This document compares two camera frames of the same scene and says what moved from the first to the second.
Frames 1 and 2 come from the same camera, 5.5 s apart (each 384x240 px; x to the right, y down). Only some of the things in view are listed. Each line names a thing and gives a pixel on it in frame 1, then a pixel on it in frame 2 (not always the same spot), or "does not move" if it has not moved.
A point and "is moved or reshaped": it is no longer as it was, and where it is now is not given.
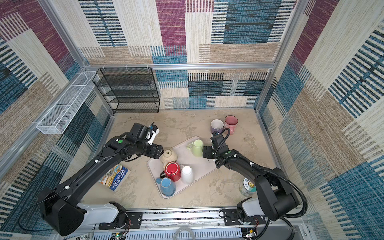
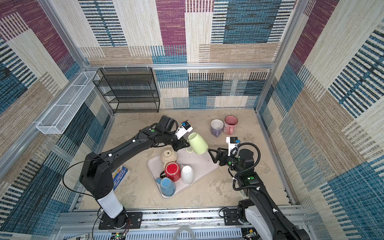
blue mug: (168, 187) does not move
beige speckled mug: (168, 155) does not move
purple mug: (216, 125) does not move
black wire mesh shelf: (129, 89) does not move
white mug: (186, 174) does not move
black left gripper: (155, 149) to (181, 142)
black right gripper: (206, 150) to (224, 154)
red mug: (172, 171) does not move
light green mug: (196, 147) is moved or reshaped
